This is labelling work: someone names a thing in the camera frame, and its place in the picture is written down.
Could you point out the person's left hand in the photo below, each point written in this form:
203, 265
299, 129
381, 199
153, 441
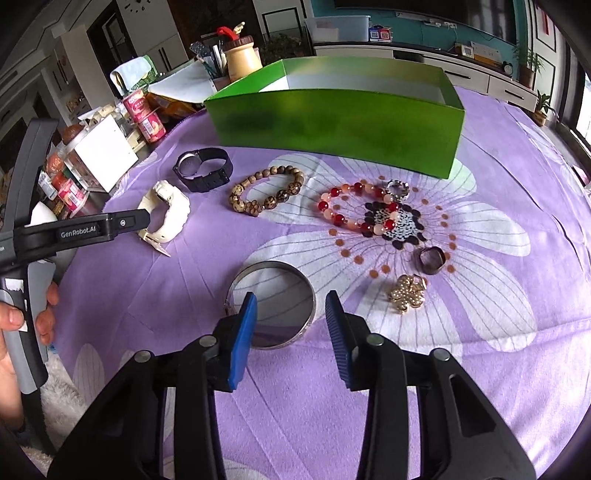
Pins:
47, 314

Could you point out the wall clock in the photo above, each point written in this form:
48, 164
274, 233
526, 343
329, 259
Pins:
136, 4

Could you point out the tall potted plant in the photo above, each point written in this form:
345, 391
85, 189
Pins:
526, 64

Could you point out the clear plastic storage box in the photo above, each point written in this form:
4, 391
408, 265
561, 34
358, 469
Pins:
337, 28

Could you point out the white wrist watch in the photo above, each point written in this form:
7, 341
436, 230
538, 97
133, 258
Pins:
178, 207

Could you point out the white cardboard box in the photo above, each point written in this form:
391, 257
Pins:
104, 152

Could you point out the television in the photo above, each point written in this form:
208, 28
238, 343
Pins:
415, 16

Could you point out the green cardboard box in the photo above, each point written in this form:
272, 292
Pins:
332, 124

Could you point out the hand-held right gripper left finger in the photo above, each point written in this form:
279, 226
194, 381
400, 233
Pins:
242, 341

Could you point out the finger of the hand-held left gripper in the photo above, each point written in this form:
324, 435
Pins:
125, 223

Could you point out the cream bottle-shaped pen holder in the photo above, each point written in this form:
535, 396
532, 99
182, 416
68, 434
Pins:
242, 57

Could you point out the small potted plant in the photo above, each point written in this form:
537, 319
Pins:
542, 108

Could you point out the blue printed card stand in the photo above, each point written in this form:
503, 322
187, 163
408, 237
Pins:
381, 33

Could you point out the purple floral cloth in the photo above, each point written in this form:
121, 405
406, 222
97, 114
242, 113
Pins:
184, 286

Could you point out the bushy potted plant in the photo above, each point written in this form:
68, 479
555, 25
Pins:
281, 46

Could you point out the small alarm clock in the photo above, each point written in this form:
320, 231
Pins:
508, 68

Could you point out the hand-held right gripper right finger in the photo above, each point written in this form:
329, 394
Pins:
339, 341

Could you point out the white desk calendar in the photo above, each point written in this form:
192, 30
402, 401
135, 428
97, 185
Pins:
485, 50

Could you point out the black wrist watch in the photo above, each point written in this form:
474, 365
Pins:
187, 165

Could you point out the gold flower brooch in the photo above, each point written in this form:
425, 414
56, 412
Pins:
408, 297

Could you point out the silver bangle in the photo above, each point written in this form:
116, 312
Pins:
277, 340

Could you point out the white television cabinet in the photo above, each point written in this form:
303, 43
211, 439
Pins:
461, 69

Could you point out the red drinks can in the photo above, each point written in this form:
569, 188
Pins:
151, 128
137, 105

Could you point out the remote control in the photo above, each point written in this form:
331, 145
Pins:
198, 48

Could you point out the green and white cloth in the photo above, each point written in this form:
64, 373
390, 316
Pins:
134, 73

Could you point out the pile of snack packets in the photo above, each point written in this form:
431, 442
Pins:
69, 191

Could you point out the white paper sheet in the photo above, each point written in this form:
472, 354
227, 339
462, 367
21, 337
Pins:
184, 85

